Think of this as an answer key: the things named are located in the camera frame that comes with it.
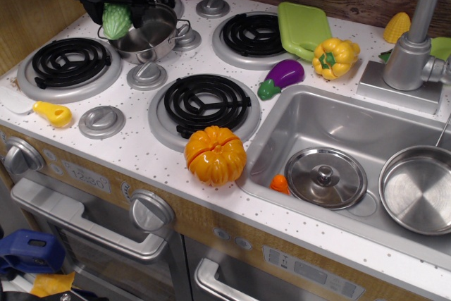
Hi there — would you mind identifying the yellow handled white spatula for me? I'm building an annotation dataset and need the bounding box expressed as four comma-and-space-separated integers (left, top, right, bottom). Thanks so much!
1, 87, 73, 128

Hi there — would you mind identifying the orange toy carrot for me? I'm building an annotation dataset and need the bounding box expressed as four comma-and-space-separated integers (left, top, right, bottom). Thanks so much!
269, 174, 290, 195

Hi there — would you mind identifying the silver stove knob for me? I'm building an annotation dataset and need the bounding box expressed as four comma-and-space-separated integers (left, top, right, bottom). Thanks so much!
196, 0, 230, 18
78, 106, 125, 140
173, 26, 202, 51
127, 61, 168, 91

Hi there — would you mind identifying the front silver stove knob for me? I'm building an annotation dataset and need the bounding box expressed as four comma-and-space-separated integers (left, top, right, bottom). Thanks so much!
78, 106, 125, 140

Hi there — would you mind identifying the orange toy pumpkin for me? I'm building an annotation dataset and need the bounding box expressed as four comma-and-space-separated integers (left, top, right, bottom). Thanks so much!
184, 125, 247, 186

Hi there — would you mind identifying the purple toy eggplant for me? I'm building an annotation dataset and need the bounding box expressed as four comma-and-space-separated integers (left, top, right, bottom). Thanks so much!
257, 60, 305, 101

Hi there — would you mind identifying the front left black burner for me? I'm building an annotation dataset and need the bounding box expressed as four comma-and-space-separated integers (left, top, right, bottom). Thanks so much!
17, 37, 122, 104

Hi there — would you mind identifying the right oven dial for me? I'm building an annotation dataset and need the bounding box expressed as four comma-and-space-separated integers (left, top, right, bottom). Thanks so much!
129, 190, 175, 233

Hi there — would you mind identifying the front right black burner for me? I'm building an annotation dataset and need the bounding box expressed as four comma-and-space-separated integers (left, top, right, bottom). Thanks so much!
148, 74, 261, 152

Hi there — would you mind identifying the small steel pot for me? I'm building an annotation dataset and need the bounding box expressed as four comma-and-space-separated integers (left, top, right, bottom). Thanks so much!
108, 4, 191, 64

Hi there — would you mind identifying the green toy squash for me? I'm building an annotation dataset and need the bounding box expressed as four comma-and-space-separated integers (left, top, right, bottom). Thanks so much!
102, 3, 132, 40

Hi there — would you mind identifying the steel frying pan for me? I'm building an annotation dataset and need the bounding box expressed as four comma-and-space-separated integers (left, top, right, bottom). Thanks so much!
378, 121, 450, 235

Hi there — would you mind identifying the back silver stove knob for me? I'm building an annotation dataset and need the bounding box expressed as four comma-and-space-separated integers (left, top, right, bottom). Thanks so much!
196, 0, 230, 18

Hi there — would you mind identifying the silver sink basin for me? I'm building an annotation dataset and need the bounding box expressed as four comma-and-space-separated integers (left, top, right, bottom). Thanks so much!
237, 85, 450, 269

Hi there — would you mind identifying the steel pot lid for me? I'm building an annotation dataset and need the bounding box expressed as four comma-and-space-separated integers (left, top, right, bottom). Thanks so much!
284, 147, 367, 210

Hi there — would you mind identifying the centre silver stove knob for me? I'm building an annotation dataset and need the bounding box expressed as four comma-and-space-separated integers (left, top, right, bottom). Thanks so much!
173, 26, 202, 51

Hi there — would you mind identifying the silver oven door handle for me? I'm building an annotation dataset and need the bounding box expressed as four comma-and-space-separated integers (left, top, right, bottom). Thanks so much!
11, 178, 168, 262

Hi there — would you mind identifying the oven dial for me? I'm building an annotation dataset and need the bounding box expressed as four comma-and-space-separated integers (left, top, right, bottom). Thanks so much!
129, 190, 175, 233
4, 137, 45, 175

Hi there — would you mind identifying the silver toy faucet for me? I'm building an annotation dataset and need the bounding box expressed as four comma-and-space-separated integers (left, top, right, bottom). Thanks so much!
357, 0, 450, 114

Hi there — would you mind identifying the middle silver stove knob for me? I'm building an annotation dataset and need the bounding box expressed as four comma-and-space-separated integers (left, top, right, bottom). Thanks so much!
127, 61, 168, 91

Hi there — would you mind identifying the green plastic cutting board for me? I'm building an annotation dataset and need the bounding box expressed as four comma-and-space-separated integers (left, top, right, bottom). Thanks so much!
278, 2, 332, 62

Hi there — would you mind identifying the silver right door handle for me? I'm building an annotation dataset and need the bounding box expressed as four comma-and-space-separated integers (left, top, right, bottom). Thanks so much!
194, 258, 255, 301

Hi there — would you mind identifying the back right black burner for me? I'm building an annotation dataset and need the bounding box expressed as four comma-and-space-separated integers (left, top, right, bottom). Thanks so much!
212, 11, 297, 70

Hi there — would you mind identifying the left oven dial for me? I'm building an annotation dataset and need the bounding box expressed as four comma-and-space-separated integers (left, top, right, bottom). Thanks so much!
4, 137, 45, 175

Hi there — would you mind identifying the yellow toy bell pepper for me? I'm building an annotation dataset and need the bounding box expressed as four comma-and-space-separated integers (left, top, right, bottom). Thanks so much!
312, 37, 360, 80

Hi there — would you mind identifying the yellow toy corn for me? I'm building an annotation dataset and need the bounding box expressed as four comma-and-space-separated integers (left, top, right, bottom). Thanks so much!
383, 12, 411, 44

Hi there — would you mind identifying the blue clamp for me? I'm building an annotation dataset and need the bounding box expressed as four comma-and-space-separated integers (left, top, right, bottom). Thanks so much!
1, 229, 66, 274

